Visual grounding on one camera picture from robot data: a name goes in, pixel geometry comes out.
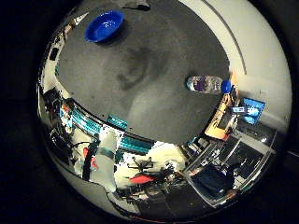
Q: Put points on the clear plastic bottle blue cap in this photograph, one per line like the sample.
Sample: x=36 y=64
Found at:
x=205 y=84

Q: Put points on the small teal box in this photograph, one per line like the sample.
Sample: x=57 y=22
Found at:
x=117 y=121

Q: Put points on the teal storage bin rack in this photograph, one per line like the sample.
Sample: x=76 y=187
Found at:
x=85 y=123

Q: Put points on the red object on white bench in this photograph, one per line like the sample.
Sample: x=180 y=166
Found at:
x=141 y=179

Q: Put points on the orange wooden desk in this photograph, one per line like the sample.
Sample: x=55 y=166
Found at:
x=218 y=123

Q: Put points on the black office chair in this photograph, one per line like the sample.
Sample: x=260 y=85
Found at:
x=211 y=181

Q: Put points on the blue plastic bowl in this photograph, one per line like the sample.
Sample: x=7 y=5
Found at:
x=103 y=26

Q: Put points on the computer monitor with blue screen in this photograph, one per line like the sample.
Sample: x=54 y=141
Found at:
x=253 y=111

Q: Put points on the black drone frame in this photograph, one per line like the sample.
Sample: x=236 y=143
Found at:
x=141 y=163

